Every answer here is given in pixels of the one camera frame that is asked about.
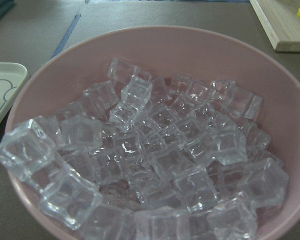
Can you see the pink bowl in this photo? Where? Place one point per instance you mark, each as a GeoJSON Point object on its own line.
{"type": "Point", "coordinates": [165, 50]}

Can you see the clear ice cubes pile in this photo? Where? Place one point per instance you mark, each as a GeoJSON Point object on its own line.
{"type": "Point", "coordinates": [144, 158]}

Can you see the cream bear tray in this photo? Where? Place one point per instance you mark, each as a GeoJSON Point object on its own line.
{"type": "Point", "coordinates": [13, 77]}

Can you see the wooden cutting board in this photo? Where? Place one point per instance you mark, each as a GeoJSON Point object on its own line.
{"type": "Point", "coordinates": [280, 21]}

